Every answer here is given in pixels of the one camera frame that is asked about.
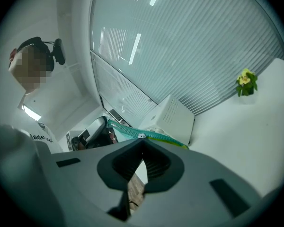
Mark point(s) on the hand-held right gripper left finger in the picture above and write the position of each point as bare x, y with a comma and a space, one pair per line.
85, 174

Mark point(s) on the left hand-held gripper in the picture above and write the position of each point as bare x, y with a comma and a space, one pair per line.
92, 130

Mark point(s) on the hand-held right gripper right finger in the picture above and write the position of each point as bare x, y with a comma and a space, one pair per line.
198, 174

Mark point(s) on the teal zipper pouch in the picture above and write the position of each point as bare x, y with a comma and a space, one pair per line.
153, 136

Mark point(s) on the person's left hand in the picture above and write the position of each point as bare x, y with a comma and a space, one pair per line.
111, 136

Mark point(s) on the person's white printed shirt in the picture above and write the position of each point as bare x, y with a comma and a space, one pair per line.
41, 133

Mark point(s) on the rectangular ceiling light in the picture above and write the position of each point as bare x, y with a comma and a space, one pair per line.
31, 113

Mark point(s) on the white vented box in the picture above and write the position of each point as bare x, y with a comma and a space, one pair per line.
170, 117

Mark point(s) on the person's head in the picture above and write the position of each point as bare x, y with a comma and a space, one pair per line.
32, 67

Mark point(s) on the yellow flower plant in pot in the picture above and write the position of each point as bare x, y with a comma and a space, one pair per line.
246, 83

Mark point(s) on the striped glass partition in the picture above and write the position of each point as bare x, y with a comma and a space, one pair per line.
180, 51

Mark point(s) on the black head-mounted camera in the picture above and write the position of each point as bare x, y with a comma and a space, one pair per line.
59, 52

